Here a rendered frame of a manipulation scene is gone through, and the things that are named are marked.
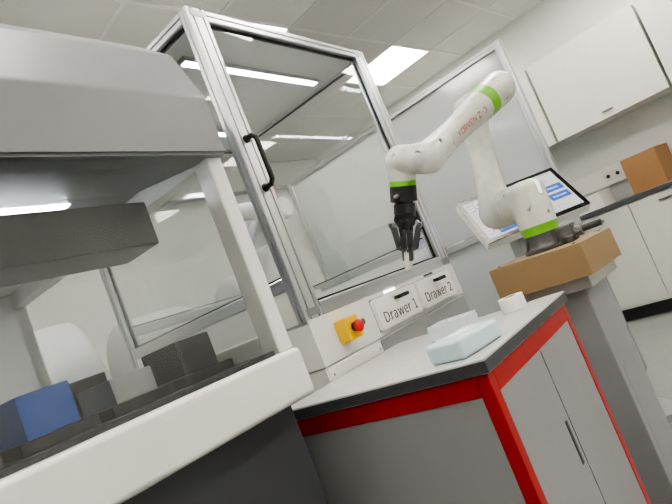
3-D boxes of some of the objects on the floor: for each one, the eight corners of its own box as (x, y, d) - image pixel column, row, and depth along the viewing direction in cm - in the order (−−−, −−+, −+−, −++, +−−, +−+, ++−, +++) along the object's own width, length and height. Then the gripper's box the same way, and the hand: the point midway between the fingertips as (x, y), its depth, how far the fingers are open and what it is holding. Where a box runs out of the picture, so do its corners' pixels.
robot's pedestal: (712, 468, 181) (616, 255, 188) (697, 517, 159) (589, 274, 166) (620, 474, 201) (536, 281, 208) (596, 518, 179) (503, 301, 186)
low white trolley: (680, 556, 146) (564, 290, 153) (654, 767, 96) (483, 358, 103) (486, 560, 180) (398, 342, 187) (392, 717, 130) (277, 413, 138)
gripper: (382, 204, 190) (387, 272, 193) (416, 202, 182) (421, 273, 185) (392, 203, 196) (397, 268, 199) (426, 200, 188) (430, 269, 191)
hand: (408, 261), depth 191 cm, fingers closed
